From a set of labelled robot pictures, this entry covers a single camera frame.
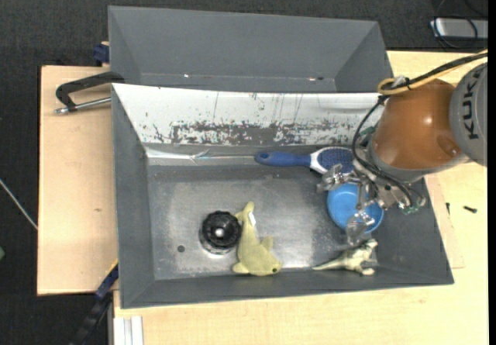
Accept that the blue and white brush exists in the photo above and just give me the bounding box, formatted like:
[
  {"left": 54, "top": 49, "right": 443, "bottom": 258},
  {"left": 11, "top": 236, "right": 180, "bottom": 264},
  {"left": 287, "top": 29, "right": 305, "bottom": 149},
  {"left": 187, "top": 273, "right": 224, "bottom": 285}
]
[{"left": 253, "top": 146, "right": 356, "bottom": 176}]

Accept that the blue bowl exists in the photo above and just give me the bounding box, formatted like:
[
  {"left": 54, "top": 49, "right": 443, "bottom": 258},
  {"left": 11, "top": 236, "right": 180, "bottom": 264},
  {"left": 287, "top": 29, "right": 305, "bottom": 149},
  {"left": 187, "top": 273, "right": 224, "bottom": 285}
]
[{"left": 326, "top": 182, "right": 384, "bottom": 235}]

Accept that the pale toy dinosaur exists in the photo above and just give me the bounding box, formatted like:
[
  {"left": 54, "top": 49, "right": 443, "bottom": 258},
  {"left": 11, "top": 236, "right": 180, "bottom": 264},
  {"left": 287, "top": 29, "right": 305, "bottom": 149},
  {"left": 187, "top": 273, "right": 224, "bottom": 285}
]
[{"left": 312, "top": 238, "right": 379, "bottom": 277}]

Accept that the grey metal bin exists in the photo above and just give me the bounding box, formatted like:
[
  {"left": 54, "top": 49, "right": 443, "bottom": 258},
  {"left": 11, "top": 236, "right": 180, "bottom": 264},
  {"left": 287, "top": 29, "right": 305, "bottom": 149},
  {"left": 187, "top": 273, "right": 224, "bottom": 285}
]
[{"left": 107, "top": 5, "right": 455, "bottom": 309}]

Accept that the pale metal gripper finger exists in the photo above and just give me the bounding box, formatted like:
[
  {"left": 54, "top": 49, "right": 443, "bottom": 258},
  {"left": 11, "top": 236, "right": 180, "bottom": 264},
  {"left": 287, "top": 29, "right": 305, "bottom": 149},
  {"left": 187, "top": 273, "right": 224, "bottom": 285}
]
[
  {"left": 346, "top": 209, "right": 376, "bottom": 247},
  {"left": 316, "top": 163, "right": 352, "bottom": 194}
]

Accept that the black ribbed round knob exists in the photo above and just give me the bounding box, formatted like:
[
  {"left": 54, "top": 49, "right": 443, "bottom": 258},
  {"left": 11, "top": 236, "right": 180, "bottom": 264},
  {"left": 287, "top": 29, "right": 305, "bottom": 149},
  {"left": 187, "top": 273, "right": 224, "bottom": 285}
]
[{"left": 198, "top": 210, "right": 243, "bottom": 256}]

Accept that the yellow-green plush dolphin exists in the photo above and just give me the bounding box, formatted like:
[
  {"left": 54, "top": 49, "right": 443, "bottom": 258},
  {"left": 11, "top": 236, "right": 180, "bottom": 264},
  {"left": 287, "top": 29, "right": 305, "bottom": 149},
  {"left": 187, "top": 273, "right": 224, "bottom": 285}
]
[{"left": 231, "top": 201, "right": 283, "bottom": 277}]

